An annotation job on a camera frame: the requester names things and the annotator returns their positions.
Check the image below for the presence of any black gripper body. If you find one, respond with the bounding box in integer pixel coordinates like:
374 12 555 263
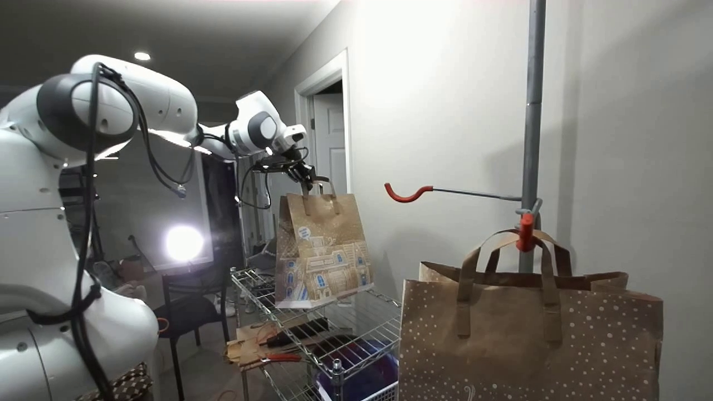
280 147 319 188

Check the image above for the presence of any brown paper bag blue print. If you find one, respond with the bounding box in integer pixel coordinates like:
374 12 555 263
272 178 374 312

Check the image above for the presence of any dotted paper bag house print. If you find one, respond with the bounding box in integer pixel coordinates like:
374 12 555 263
398 228 667 401

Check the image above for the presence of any black tall panel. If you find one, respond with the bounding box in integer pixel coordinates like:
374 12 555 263
198 152 243 269

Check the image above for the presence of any dark grey fabric bundle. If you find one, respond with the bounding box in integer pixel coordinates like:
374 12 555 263
243 248 280 282

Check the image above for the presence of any bright round lamp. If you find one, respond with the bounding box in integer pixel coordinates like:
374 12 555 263
158 220 211 269

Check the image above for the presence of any black chair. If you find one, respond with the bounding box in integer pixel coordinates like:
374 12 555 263
151 269 233 401

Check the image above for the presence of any brown cardboard piece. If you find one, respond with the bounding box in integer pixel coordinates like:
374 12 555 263
222 322 299 369

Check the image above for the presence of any blue storage bin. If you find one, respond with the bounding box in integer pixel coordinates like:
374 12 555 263
314 354 400 401

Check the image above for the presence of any short orange coated hook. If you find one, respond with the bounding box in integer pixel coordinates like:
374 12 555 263
512 210 539 254

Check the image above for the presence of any grey metal pole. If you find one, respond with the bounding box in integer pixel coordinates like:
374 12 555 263
517 0 547 277

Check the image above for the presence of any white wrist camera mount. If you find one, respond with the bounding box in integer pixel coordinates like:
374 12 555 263
278 122 310 149

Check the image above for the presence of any chrome wire shelf rack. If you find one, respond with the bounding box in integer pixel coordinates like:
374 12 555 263
230 264 403 401

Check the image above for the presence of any red handled tool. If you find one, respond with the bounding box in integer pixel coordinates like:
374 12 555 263
253 350 307 367

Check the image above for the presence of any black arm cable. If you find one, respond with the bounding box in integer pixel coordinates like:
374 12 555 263
29 63 198 401

